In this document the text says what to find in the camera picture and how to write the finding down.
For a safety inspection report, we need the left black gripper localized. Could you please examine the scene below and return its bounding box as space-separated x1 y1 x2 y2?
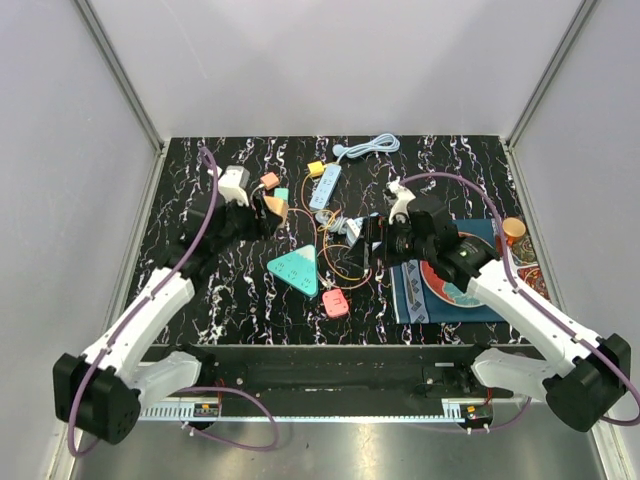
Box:
212 192 281 253

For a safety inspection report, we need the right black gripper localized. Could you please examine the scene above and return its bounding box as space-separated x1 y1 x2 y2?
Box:
343 215 435 269

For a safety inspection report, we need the round light blue power socket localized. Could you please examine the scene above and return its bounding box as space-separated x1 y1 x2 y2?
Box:
345 217 364 246

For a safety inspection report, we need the teal triangular power strip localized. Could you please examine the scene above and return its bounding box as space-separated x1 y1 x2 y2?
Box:
267 245 318 298

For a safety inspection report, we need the pink square plug adapter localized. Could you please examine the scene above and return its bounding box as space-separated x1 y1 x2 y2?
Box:
322 288 350 319

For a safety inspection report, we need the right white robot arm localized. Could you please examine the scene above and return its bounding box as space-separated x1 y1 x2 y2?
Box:
353 193 632 432

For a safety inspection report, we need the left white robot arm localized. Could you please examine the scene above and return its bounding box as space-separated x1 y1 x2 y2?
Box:
53 194 288 445

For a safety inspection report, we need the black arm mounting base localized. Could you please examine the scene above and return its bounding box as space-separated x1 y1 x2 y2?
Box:
159 343 516 419

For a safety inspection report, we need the teal small charger plug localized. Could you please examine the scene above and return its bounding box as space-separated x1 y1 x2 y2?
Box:
273 188 289 202

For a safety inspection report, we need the salmon small charger plug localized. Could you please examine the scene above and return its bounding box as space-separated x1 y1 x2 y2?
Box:
260 172 280 190

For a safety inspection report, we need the yellow small charger plug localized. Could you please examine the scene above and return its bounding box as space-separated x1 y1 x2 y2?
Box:
307 161 326 178

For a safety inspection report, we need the silver metal fork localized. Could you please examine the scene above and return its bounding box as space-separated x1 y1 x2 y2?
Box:
406 279 416 305

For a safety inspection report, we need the light blue long power strip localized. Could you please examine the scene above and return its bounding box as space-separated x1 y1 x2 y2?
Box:
309 163 342 211

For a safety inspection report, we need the dark blue patterned placemat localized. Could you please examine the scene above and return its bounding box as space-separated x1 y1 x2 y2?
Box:
387 218 504 325

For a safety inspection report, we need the red floral ceramic plate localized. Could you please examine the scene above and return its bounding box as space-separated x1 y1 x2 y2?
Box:
420 261 484 309

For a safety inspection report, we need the copper metal cup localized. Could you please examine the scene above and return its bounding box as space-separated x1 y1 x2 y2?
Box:
498 217 527 247

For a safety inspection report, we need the colourful patterned coaster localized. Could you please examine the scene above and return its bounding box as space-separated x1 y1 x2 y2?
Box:
509 234 550 300

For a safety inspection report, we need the orange thin charging cable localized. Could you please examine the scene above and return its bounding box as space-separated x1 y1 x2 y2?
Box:
249 173 374 291

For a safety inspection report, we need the grey bundled cord with plug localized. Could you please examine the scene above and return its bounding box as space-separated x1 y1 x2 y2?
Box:
314 209 351 236

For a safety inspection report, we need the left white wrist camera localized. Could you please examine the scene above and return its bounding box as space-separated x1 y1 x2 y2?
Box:
216 165 249 207

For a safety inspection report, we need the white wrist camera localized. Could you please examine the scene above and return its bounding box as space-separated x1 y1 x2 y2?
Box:
386 181 416 224
216 165 249 207

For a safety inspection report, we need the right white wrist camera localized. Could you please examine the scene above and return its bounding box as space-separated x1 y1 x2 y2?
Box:
386 181 416 224

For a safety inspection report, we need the light blue coiled power cord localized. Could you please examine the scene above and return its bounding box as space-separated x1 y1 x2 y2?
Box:
331 132 401 165

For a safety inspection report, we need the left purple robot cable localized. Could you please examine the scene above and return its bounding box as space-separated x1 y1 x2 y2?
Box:
67 147 281 459

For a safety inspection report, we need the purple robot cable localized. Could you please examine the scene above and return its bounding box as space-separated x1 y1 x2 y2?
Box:
67 147 281 459
394 172 640 435

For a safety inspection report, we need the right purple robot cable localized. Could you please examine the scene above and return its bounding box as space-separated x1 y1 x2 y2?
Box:
394 172 640 435

